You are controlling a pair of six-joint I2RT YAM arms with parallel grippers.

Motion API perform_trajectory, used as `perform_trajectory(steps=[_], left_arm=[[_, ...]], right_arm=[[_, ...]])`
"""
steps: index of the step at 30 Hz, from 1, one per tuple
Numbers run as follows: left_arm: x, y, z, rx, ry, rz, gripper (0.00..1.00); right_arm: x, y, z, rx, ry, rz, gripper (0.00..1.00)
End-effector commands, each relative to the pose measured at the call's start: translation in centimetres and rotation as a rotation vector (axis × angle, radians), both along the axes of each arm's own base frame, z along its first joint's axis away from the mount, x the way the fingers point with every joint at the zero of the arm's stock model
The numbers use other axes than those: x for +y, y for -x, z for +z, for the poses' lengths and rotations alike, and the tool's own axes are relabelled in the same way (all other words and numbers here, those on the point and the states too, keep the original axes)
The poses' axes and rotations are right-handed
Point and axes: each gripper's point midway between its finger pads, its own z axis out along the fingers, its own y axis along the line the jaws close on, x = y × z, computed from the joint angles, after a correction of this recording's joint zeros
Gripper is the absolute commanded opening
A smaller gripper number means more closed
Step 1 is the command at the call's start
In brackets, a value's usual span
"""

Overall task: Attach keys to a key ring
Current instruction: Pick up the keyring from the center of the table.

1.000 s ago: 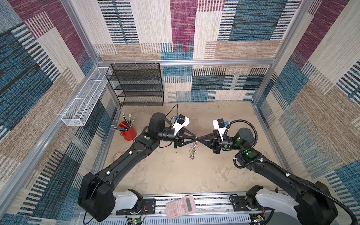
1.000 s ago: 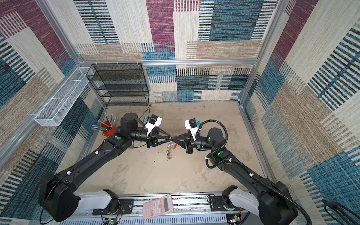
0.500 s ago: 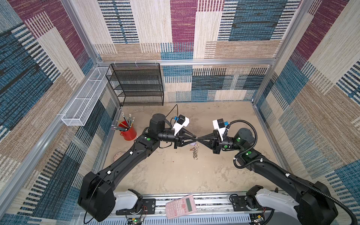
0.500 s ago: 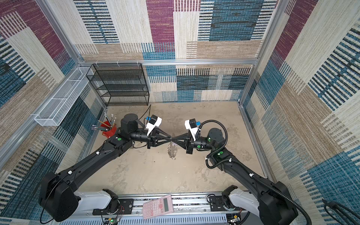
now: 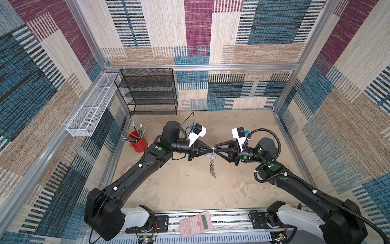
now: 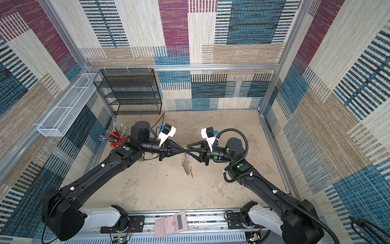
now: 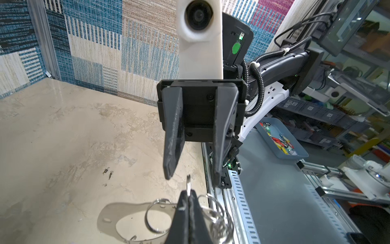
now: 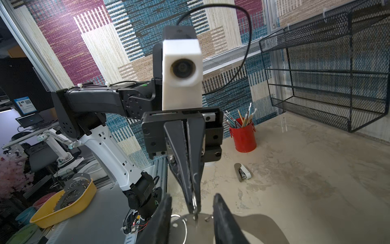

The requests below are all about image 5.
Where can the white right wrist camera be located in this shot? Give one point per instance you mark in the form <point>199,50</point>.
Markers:
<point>240,134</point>

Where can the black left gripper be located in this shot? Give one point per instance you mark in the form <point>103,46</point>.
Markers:
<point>194,150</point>

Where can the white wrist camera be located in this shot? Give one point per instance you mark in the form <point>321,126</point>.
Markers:
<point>240,134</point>
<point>196,131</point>

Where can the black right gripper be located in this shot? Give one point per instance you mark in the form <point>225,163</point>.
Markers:
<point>236,152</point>

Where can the tape roll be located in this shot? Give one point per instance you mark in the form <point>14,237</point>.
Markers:
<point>127,168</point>

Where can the white wire mesh basket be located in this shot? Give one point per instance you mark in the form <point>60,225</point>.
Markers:
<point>90,113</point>

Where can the black wire mesh shelf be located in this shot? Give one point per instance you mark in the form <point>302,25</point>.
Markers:
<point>148,91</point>

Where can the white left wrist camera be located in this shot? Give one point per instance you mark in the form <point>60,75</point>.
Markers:
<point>196,131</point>

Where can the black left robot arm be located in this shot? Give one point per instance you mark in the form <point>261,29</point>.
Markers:
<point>103,212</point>

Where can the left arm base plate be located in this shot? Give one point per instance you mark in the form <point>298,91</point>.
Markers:
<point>154,224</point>

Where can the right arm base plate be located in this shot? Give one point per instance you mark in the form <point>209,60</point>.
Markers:
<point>264,220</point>

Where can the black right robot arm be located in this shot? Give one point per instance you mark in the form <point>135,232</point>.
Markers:
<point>332,220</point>

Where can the red pencil cup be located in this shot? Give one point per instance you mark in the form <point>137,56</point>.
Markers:
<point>135,136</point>

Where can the pink calculator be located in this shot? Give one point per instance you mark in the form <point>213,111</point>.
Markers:
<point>197,224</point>

